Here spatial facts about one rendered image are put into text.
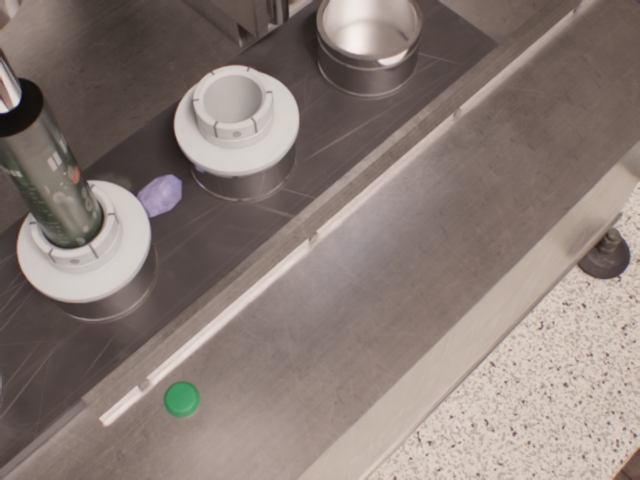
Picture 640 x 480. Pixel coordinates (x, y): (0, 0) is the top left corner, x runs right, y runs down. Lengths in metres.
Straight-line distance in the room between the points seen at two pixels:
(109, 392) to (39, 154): 0.15
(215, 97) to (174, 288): 0.11
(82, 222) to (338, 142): 0.18
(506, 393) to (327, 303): 0.32
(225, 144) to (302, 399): 0.15
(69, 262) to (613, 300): 0.54
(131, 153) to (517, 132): 0.25
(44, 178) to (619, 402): 0.56
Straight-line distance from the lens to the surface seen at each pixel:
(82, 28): 0.61
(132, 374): 0.46
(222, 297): 0.46
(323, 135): 0.51
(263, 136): 0.46
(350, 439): 0.49
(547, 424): 0.75
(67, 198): 0.39
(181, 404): 0.45
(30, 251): 0.45
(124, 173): 0.51
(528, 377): 0.76
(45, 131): 0.35
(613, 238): 0.79
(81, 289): 0.44
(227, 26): 0.57
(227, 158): 0.46
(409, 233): 0.49
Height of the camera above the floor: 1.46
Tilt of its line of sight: 62 degrees down
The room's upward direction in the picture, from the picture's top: 3 degrees counter-clockwise
